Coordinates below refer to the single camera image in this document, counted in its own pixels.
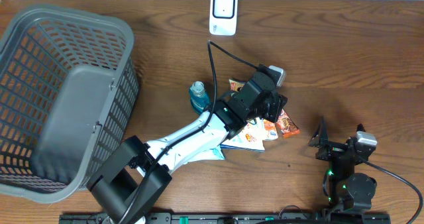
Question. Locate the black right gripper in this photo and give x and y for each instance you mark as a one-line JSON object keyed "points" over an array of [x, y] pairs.
{"points": [[332, 149]]}

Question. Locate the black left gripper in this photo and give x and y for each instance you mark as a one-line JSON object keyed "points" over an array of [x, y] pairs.
{"points": [[272, 105]]}

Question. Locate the small orange snack packet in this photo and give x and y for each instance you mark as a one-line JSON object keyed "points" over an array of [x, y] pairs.
{"points": [[270, 131]]}

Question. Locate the red chocolate bar wrapper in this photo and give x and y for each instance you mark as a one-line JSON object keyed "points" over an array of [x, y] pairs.
{"points": [[286, 125]]}

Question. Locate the yellow snack bag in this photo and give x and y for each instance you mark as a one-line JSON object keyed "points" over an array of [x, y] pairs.
{"points": [[250, 138]]}

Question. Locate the blue mouthwash bottle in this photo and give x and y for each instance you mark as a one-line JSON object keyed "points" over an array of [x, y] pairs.
{"points": [[199, 98]]}

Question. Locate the white tissue pack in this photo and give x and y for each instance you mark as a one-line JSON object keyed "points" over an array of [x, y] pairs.
{"points": [[211, 154]]}

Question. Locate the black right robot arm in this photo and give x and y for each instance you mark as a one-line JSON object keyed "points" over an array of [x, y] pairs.
{"points": [[348, 190]]}

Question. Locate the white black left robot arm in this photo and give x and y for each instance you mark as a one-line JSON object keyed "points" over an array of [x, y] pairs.
{"points": [[135, 175]]}

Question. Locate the white barcode scanner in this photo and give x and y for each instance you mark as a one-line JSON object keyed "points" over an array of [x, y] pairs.
{"points": [[223, 17]]}

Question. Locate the grey plastic basket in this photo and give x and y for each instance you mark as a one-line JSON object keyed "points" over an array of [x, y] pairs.
{"points": [[68, 87]]}

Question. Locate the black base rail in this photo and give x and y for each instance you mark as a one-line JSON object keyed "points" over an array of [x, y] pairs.
{"points": [[169, 218]]}

